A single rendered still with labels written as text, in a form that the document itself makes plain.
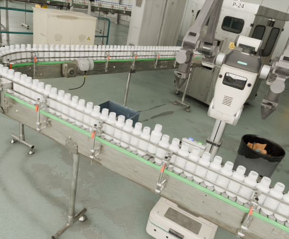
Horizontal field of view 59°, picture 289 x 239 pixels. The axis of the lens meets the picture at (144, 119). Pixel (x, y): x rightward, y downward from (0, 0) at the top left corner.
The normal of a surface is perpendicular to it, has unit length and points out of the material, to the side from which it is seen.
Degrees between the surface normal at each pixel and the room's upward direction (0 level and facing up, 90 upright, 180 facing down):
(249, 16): 90
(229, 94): 90
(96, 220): 0
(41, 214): 0
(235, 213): 90
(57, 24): 90
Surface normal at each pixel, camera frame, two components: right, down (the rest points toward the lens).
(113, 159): -0.47, 0.31
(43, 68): 0.68, 0.44
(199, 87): -0.71, 0.18
